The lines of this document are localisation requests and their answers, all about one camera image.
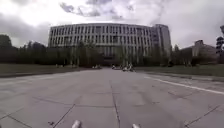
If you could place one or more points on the group of vehicles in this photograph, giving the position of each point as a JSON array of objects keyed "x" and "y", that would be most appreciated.
[{"x": 124, "y": 68}]

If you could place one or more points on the robot's own part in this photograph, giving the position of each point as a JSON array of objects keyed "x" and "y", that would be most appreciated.
[
  {"x": 135, "y": 126},
  {"x": 76, "y": 124}
]

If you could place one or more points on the grass strip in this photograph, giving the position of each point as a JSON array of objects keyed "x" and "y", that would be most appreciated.
[
  {"x": 30, "y": 69},
  {"x": 186, "y": 70}
]

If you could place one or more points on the wide grey building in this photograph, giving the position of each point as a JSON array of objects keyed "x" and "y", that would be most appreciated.
[{"x": 110, "y": 40}]

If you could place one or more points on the grey paved plaza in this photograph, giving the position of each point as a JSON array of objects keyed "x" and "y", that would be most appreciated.
[{"x": 106, "y": 96}]

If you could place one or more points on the low brown building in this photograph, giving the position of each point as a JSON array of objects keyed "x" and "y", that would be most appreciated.
[{"x": 200, "y": 53}]

